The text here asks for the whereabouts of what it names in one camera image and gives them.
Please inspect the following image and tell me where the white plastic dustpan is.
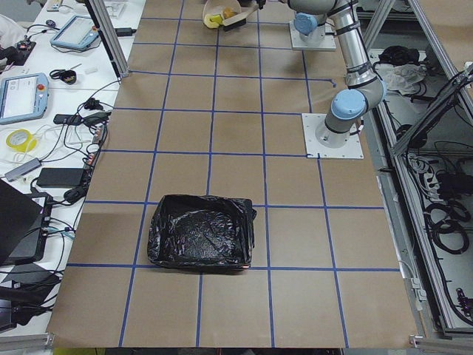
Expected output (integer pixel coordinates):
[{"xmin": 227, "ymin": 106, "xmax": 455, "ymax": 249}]
[{"xmin": 202, "ymin": 0, "xmax": 265, "ymax": 29}]

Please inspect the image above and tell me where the white crumpled cloth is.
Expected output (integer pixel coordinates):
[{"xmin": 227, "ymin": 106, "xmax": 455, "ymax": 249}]
[{"xmin": 382, "ymin": 64, "xmax": 426, "ymax": 95}]

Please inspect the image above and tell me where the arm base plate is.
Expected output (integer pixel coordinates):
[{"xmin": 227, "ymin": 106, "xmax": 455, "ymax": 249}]
[
  {"xmin": 302, "ymin": 113, "xmax": 364, "ymax": 160},
  {"xmin": 289, "ymin": 21, "xmax": 336, "ymax": 52}
]

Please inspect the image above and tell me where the black power brick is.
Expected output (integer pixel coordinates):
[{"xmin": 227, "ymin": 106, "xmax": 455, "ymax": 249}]
[{"xmin": 36, "ymin": 168, "xmax": 84, "ymax": 188}]

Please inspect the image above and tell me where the white hand brush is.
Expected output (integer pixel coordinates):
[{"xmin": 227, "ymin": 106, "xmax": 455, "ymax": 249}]
[{"xmin": 222, "ymin": 3, "xmax": 259, "ymax": 32}]

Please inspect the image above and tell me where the blue teach pendant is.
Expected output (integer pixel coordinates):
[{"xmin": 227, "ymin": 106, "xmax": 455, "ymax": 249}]
[
  {"xmin": 1, "ymin": 73, "xmax": 49, "ymax": 125},
  {"xmin": 50, "ymin": 15, "xmax": 99, "ymax": 52}
]

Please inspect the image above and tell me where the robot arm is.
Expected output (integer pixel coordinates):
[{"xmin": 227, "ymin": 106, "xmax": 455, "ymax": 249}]
[
  {"xmin": 287, "ymin": 1, "xmax": 387, "ymax": 146},
  {"xmin": 292, "ymin": 12, "xmax": 327, "ymax": 44}
]

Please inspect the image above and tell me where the black laptop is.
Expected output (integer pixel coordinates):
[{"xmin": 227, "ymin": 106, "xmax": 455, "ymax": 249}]
[{"xmin": 1, "ymin": 181, "xmax": 52, "ymax": 266}]

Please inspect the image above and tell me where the yellow potato-shaped lump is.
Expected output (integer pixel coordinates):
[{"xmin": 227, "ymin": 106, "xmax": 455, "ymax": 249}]
[{"xmin": 222, "ymin": 7, "xmax": 237, "ymax": 19}]

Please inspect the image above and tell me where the aluminium frame post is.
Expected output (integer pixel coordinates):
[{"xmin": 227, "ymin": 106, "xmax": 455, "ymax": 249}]
[{"xmin": 85, "ymin": 0, "xmax": 129, "ymax": 79}]

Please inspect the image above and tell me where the left black bag-lined bin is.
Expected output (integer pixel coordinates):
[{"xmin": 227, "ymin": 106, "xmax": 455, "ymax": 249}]
[{"xmin": 147, "ymin": 195, "xmax": 257, "ymax": 271}]

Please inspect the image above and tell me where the yellow tape roll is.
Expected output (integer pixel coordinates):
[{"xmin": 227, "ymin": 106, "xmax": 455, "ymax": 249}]
[{"xmin": 6, "ymin": 129, "xmax": 38, "ymax": 153}]

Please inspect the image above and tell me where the yellow green sponge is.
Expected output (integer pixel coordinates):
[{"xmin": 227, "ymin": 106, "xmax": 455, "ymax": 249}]
[{"xmin": 207, "ymin": 14, "xmax": 223, "ymax": 28}]

